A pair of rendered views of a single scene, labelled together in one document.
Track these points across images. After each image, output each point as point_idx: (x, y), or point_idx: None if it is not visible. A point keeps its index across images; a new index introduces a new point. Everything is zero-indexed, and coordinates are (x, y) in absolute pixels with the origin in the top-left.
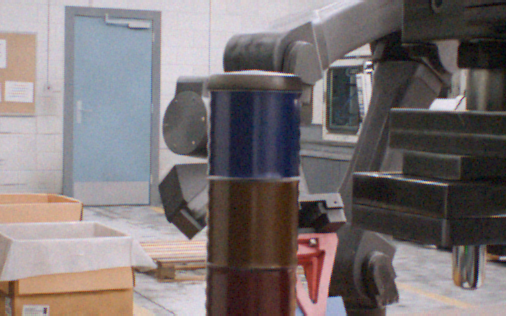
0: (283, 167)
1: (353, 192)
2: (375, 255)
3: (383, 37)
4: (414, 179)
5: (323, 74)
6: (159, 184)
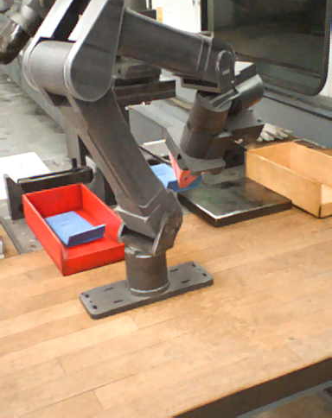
0: None
1: (175, 85)
2: None
3: None
4: (160, 74)
5: (170, 72)
6: (264, 122)
